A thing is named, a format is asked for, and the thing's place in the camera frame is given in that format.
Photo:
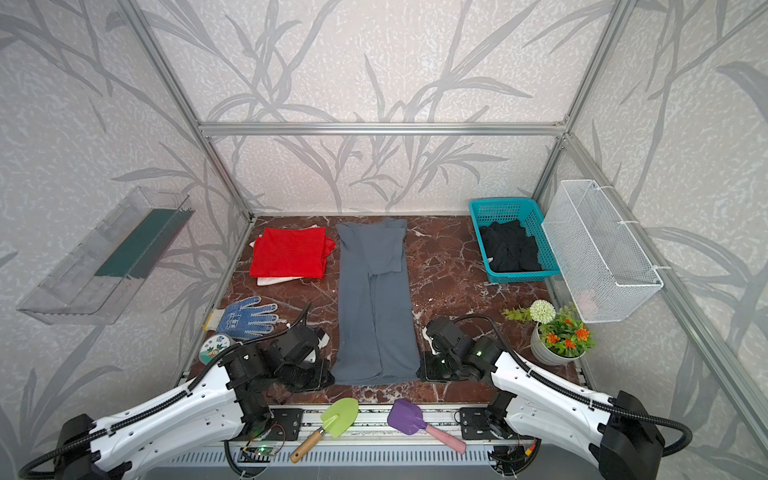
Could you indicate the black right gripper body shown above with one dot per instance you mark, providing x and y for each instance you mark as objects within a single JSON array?
[{"x": 436, "y": 366}]

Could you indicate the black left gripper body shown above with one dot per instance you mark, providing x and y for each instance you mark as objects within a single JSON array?
[{"x": 318, "y": 372}]

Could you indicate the grey t-shirt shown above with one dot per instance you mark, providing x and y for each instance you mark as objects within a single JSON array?
[{"x": 377, "y": 340}]

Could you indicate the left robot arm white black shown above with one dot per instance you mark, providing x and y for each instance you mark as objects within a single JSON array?
[{"x": 226, "y": 401}]

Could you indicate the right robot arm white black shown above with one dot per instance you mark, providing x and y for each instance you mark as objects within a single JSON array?
[{"x": 612, "y": 433}]

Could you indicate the blue dotted work glove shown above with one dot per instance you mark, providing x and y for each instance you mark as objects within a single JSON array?
[{"x": 245, "y": 319}]

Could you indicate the small green circuit board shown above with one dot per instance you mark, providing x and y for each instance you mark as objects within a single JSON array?
[{"x": 260, "y": 453}]

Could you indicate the round tape roll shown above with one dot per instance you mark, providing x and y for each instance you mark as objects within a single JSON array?
[{"x": 213, "y": 346}]

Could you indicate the potted artificial flower plant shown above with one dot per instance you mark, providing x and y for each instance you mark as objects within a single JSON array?
[{"x": 559, "y": 335}]

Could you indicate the red folded t-shirt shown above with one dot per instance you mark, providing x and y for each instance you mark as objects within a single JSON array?
[{"x": 291, "y": 252}]

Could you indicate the black t-shirt in basket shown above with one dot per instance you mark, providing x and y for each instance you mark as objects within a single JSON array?
[{"x": 509, "y": 249}]

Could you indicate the teal plastic basket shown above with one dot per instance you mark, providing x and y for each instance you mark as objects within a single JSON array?
[{"x": 483, "y": 212}]

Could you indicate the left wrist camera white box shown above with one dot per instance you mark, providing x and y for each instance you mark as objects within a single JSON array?
[{"x": 323, "y": 339}]

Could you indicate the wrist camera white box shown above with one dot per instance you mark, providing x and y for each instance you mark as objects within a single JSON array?
[
  {"x": 323, "y": 339},
  {"x": 428, "y": 339}
]

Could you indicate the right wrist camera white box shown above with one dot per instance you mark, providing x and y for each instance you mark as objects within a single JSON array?
[{"x": 428, "y": 339}]

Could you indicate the green garden trowel wooden handle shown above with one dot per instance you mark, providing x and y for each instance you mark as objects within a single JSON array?
[{"x": 336, "y": 420}]

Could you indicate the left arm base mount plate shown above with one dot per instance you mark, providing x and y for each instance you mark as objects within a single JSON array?
[{"x": 284, "y": 425}]

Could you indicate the purple scoop pink handle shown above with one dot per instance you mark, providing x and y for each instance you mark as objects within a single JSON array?
[{"x": 408, "y": 419}]

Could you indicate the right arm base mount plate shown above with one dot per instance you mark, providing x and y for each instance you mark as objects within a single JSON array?
[{"x": 483, "y": 424}]

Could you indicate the white wire mesh basket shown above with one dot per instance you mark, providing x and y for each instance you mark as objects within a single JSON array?
[{"x": 607, "y": 272}]

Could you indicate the aluminium frame enclosure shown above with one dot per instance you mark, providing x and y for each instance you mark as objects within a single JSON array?
[{"x": 736, "y": 384}]

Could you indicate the clear plastic wall shelf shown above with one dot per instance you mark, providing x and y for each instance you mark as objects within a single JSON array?
[{"x": 95, "y": 283}]

